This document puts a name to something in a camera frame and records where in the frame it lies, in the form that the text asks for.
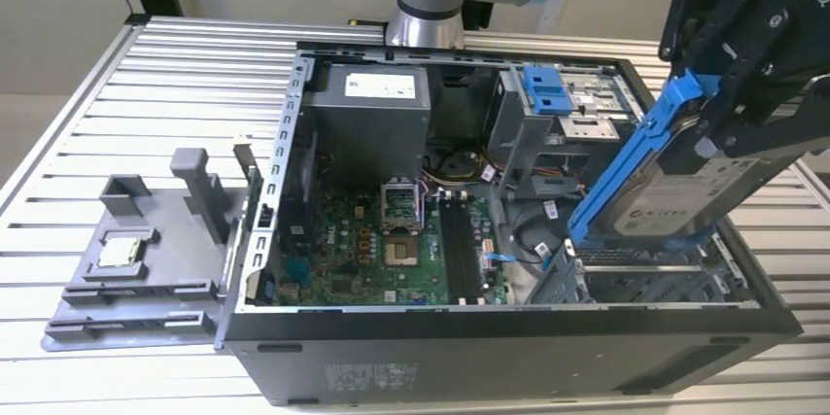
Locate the metal disk bay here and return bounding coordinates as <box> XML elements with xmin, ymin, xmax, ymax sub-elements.
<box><xmin>524</xmin><ymin>234</ymin><xmax>747</xmax><ymax>307</ymax></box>

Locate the grey power supply unit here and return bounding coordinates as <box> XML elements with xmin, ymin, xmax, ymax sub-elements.
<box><xmin>302</xmin><ymin>64</ymin><xmax>433</xmax><ymax>183</ymax></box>

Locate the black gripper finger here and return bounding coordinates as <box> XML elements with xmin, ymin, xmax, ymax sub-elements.
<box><xmin>659</xmin><ymin>0</ymin><xmax>757</xmax><ymax>77</ymax></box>
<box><xmin>696</xmin><ymin>0</ymin><xmax>830</xmax><ymax>161</ymax></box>

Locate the silver CPU chip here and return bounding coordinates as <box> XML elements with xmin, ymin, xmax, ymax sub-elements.
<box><xmin>94</xmin><ymin>233</ymin><xmax>145</xmax><ymax>269</ymax></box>

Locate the CPU socket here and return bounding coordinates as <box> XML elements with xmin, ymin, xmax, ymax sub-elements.
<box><xmin>383</xmin><ymin>234</ymin><xmax>427</xmax><ymax>268</ymax></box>

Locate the grey parts rack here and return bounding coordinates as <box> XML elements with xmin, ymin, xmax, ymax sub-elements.
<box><xmin>38</xmin><ymin>146</ymin><xmax>242</xmax><ymax>353</ymax></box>

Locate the blue plastic drive latch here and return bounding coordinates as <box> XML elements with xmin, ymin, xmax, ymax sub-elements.
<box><xmin>521</xmin><ymin>64</ymin><xmax>572</xmax><ymax>115</ymax></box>

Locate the metal socket cover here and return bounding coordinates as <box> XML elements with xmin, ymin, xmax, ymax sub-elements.
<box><xmin>379</xmin><ymin>175</ymin><xmax>427</xmax><ymax>236</ymax></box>

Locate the wire locking lever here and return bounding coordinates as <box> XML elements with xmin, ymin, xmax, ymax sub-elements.
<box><xmin>416</xmin><ymin>180</ymin><xmax>431</xmax><ymax>234</ymax></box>

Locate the grey metal drive cage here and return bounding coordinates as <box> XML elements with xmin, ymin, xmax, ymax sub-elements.
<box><xmin>484</xmin><ymin>67</ymin><xmax>653</xmax><ymax>202</ymax></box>

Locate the black RAM slot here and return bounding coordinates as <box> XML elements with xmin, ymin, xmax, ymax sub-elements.
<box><xmin>461</xmin><ymin>195</ymin><xmax>488</xmax><ymax>300</ymax></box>
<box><xmin>453</xmin><ymin>195</ymin><xmax>480</xmax><ymax>300</ymax></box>
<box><xmin>445</xmin><ymin>195</ymin><xmax>472</xmax><ymax>300</ymax></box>
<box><xmin>437</xmin><ymin>195</ymin><xmax>463</xmax><ymax>300</ymax></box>

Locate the green motherboard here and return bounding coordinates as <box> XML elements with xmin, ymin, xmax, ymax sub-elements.
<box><xmin>277</xmin><ymin>186</ymin><xmax>513</xmax><ymax>307</ymax></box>

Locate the hard disk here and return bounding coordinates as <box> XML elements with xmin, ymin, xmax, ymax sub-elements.
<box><xmin>568</xmin><ymin>69</ymin><xmax>790</xmax><ymax>252</ymax></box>

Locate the black data wire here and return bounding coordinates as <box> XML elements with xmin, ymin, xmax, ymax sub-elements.
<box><xmin>483</xmin><ymin>199</ymin><xmax>569</xmax><ymax>268</ymax></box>

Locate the black PC case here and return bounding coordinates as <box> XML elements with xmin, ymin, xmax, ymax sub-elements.
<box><xmin>212</xmin><ymin>38</ymin><xmax>806</xmax><ymax>409</ymax></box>

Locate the yellow black wire bundle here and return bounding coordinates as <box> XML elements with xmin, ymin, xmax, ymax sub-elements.
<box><xmin>419</xmin><ymin>147</ymin><xmax>504</xmax><ymax>186</ymax></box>

